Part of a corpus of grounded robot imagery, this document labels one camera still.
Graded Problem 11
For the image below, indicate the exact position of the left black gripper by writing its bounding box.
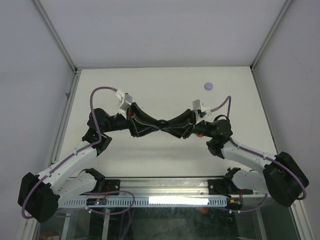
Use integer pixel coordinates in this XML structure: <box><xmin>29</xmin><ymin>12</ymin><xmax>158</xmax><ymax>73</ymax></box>
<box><xmin>102</xmin><ymin>103</ymin><xmax>160</xmax><ymax>138</ymax></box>

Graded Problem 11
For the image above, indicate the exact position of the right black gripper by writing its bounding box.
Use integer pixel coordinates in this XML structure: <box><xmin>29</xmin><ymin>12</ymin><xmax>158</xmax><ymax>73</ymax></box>
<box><xmin>161</xmin><ymin>109</ymin><xmax>214</xmax><ymax>140</ymax></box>

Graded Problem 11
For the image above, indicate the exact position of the black earbud charging case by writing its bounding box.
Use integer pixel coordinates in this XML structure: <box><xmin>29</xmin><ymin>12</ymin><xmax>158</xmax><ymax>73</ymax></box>
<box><xmin>156</xmin><ymin>119</ymin><xmax>168</xmax><ymax>129</ymax></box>

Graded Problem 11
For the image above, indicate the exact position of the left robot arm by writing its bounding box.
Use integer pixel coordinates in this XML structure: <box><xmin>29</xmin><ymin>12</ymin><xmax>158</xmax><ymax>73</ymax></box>
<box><xmin>17</xmin><ymin>103</ymin><xmax>168</xmax><ymax>223</ymax></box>

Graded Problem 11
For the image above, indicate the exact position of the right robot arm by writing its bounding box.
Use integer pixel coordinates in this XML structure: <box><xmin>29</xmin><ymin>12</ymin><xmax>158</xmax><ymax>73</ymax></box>
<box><xmin>159</xmin><ymin>110</ymin><xmax>309</xmax><ymax>207</ymax></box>

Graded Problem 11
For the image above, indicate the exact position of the purple earbud charging case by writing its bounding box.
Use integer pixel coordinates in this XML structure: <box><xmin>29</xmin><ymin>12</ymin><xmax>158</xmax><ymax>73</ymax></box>
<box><xmin>204</xmin><ymin>82</ymin><xmax>214</xmax><ymax>91</ymax></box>

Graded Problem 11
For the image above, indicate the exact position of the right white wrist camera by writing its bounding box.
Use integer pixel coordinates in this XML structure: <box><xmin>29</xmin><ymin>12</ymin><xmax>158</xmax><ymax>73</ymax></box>
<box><xmin>192</xmin><ymin>99</ymin><xmax>212</xmax><ymax>120</ymax></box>

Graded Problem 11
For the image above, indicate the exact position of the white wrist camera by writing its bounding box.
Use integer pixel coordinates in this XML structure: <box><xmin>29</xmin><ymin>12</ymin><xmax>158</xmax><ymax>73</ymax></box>
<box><xmin>192</xmin><ymin>99</ymin><xmax>212</xmax><ymax>120</ymax></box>
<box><xmin>115</xmin><ymin>88</ymin><xmax>133</xmax><ymax>118</ymax></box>

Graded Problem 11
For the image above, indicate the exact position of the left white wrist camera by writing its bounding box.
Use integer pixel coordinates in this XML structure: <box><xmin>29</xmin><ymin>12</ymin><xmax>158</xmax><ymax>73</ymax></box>
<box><xmin>115</xmin><ymin>88</ymin><xmax>133</xmax><ymax>118</ymax></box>

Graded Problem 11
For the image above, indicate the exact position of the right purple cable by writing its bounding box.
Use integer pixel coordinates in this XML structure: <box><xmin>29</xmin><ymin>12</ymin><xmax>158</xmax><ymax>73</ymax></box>
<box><xmin>211</xmin><ymin>96</ymin><xmax>308</xmax><ymax>213</ymax></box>

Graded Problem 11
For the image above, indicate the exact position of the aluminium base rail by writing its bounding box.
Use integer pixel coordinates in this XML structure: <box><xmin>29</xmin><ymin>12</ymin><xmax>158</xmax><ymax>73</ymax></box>
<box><xmin>54</xmin><ymin>172</ymin><xmax>264</xmax><ymax>203</ymax></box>

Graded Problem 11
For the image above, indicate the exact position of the slotted cable duct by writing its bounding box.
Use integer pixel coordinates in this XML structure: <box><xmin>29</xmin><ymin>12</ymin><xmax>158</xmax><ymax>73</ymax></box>
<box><xmin>61</xmin><ymin>196</ymin><xmax>227</xmax><ymax>209</ymax></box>

